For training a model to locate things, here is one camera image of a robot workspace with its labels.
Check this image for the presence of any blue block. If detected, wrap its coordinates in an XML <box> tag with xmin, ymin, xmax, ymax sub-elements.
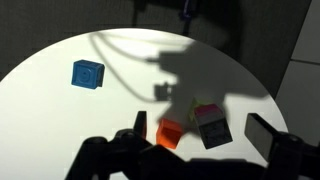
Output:
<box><xmin>70</xmin><ymin>59</ymin><xmax>106</xmax><ymax>91</ymax></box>

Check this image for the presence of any orange block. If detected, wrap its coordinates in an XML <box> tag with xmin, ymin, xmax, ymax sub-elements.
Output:
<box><xmin>155</xmin><ymin>118</ymin><xmax>185</xmax><ymax>150</ymax></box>

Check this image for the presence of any grey block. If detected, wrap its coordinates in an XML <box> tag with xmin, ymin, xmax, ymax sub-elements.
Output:
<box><xmin>194</xmin><ymin>111</ymin><xmax>234</xmax><ymax>150</ymax></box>

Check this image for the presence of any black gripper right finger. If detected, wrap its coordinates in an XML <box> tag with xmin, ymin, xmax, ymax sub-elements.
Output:
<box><xmin>244</xmin><ymin>112</ymin><xmax>320</xmax><ymax>180</ymax></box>

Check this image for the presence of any lime green block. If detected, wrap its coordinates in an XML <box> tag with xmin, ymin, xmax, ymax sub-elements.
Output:
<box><xmin>188</xmin><ymin>97</ymin><xmax>214</xmax><ymax>127</ymax></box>

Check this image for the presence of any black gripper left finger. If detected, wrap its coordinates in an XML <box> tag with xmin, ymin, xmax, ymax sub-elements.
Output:
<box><xmin>65</xmin><ymin>110</ymin><xmax>158</xmax><ymax>180</ymax></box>

